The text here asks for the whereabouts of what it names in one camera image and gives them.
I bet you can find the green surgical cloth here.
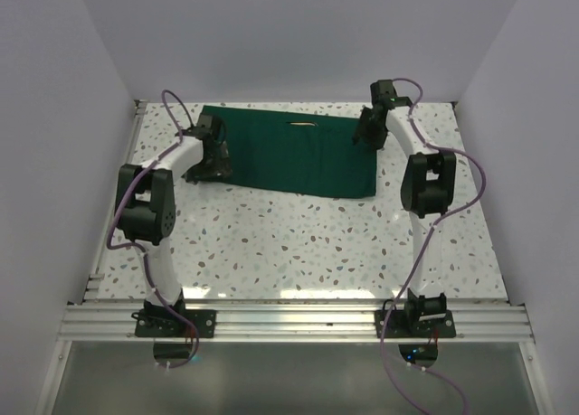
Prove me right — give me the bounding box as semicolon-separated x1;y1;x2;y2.
202;106;377;199

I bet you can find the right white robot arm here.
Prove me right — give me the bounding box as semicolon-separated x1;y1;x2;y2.
353;80;457;338

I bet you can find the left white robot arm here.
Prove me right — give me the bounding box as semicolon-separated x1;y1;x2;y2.
107;114;233;336

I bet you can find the steel instrument tray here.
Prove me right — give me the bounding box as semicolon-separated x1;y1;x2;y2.
286;121;318;127

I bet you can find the aluminium left rail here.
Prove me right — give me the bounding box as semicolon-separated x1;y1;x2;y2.
81;99;148;303

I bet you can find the aluminium rail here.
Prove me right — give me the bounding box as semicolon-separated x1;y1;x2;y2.
57;300;535;344
81;99;148;303

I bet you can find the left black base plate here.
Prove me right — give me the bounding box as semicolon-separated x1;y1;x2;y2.
131;309;217;338

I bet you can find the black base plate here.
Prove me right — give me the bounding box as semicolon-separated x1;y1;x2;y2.
374;309;457;339
131;309;217;338

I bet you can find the aluminium front rail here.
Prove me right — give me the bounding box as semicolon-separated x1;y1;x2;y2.
57;300;535;344

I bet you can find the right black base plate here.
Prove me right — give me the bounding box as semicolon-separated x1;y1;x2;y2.
374;309;457;339

